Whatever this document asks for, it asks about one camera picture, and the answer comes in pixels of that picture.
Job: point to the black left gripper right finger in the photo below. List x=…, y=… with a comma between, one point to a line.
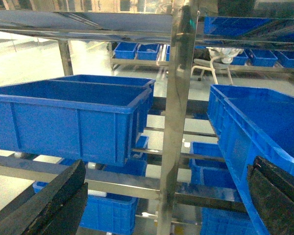
x=272, y=193

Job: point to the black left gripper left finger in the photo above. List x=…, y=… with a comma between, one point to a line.
x=56, y=210

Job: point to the blue bin lower layer left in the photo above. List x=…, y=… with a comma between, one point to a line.
x=109, y=212

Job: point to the blue bin layer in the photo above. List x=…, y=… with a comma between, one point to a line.
x=109, y=212
x=216, y=174

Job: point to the blue bin lower layer right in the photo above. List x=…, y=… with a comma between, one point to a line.
x=216, y=174

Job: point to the blue bin right shelf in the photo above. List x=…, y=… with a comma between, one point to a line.
x=251, y=122

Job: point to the blue bin shelf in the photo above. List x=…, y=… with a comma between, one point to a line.
x=251, y=122
x=94, y=122

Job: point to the blue bin front left shelf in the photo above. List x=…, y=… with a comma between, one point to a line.
x=94, y=122

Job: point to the blue bin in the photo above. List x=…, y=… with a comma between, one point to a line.
x=126, y=50
x=262, y=58
x=118, y=80
x=148, y=52
x=285, y=58

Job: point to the stainless steel shelf rack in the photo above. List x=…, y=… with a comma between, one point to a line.
x=260, y=24

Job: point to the far blue bin rightmost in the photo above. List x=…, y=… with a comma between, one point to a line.
x=285, y=58

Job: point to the far blue bin right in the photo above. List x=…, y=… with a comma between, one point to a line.
x=262, y=58

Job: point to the white chair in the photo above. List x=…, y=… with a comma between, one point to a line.
x=212, y=58

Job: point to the blue bin behind left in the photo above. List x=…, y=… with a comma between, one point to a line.
x=118, y=80

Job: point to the far blue bin left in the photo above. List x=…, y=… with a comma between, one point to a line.
x=126, y=50

